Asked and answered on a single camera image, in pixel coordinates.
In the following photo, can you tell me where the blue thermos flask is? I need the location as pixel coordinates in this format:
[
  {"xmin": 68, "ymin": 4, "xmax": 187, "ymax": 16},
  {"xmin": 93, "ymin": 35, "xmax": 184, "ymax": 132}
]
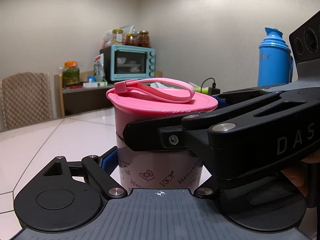
[{"xmin": 258, "ymin": 27, "xmax": 293, "ymax": 86}]

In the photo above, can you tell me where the green white snack packet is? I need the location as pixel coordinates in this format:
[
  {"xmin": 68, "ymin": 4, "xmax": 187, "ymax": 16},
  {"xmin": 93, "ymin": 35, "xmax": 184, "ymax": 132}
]
[{"xmin": 93, "ymin": 54, "xmax": 105, "ymax": 82}]

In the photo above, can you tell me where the green tissue pack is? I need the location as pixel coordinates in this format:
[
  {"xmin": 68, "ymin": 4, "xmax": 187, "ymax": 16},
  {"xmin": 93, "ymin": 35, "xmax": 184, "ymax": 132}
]
[{"xmin": 189, "ymin": 82, "xmax": 209, "ymax": 94}]

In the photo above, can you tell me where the red chili jar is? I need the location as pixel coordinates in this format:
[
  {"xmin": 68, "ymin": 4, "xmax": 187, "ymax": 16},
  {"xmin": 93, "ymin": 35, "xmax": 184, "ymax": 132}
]
[
  {"xmin": 124, "ymin": 34, "xmax": 138, "ymax": 46},
  {"xmin": 138, "ymin": 30, "xmax": 150, "ymax": 48}
]

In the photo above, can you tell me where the quilted beige chair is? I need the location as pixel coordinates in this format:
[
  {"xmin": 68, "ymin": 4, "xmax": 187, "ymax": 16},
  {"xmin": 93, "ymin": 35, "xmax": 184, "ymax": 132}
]
[{"xmin": 1, "ymin": 72, "xmax": 53, "ymax": 129}]

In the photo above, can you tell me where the pale contents jar gold lid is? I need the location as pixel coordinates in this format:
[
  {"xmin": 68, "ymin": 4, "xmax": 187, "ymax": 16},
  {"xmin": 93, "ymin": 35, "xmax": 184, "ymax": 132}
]
[{"xmin": 111, "ymin": 29, "xmax": 124, "ymax": 45}]

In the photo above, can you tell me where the teal toaster oven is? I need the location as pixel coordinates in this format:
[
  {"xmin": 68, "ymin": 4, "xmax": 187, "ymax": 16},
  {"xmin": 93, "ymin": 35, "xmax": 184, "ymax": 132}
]
[{"xmin": 100, "ymin": 44, "xmax": 156, "ymax": 83}]

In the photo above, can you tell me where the person right hand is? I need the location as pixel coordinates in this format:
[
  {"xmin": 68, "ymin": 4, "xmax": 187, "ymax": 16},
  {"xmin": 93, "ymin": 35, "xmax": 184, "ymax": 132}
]
[{"xmin": 281, "ymin": 150, "xmax": 319, "ymax": 197}]

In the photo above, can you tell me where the green pickle jar orange lid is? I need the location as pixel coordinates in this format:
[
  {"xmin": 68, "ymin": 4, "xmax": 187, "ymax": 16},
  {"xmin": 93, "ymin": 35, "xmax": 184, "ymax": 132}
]
[{"xmin": 62, "ymin": 61, "xmax": 80, "ymax": 86}]

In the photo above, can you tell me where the black charger with cable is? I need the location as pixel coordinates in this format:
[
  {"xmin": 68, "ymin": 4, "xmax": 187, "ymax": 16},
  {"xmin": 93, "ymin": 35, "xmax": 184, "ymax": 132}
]
[{"xmin": 200, "ymin": 77, "xmax": 221, "ymax": 95}]

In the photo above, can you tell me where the white medicine box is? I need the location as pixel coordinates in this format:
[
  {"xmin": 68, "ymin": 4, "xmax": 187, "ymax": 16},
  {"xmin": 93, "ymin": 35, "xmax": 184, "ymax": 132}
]
[{"xmin": 82, "ymin": 81, "xmax": 108, "ymax": 88}]

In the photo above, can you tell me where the pink Hello Kitty bottle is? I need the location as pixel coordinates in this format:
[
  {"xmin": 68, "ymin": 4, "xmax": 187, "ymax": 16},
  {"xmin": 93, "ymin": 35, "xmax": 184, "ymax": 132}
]
[{"xmin": 106, "ymin": 77, "xmax": 219, "ymax": 193}]

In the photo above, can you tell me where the pink bottle cap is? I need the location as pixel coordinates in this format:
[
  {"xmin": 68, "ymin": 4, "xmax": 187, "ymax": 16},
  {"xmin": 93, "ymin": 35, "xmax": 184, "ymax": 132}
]
[{"xmin": 106, "ymin": 77, "xmax": 219, "ymax": 143}]

